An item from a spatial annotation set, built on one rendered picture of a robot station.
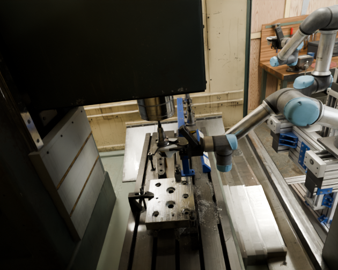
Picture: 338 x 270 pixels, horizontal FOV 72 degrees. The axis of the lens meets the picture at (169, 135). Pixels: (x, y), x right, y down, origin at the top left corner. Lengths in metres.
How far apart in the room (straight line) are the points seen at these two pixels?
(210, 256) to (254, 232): 0.39
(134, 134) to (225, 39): 1.10
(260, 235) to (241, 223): 0.11
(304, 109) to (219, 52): 1.08
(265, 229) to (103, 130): 1.60
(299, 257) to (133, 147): 1.41
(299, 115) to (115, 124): 1.62
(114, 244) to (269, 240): 0.88
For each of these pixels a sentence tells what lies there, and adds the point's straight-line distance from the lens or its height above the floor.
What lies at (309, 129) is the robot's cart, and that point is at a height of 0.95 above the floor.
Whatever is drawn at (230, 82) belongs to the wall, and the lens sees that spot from 2.09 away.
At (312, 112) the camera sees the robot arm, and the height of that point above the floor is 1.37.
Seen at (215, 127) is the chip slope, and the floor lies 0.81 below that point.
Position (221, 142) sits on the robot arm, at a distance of 1.09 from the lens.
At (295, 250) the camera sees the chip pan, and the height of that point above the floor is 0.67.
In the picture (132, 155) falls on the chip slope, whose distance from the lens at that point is 2.05.
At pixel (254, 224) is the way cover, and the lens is 1.44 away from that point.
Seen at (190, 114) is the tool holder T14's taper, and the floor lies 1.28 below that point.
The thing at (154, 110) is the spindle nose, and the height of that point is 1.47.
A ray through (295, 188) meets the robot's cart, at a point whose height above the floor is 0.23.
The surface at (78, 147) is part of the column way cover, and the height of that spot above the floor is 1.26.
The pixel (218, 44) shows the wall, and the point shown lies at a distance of 2.00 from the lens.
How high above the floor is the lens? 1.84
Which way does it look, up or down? 30 degrees down
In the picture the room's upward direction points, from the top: 8 degrees counter-clockwise
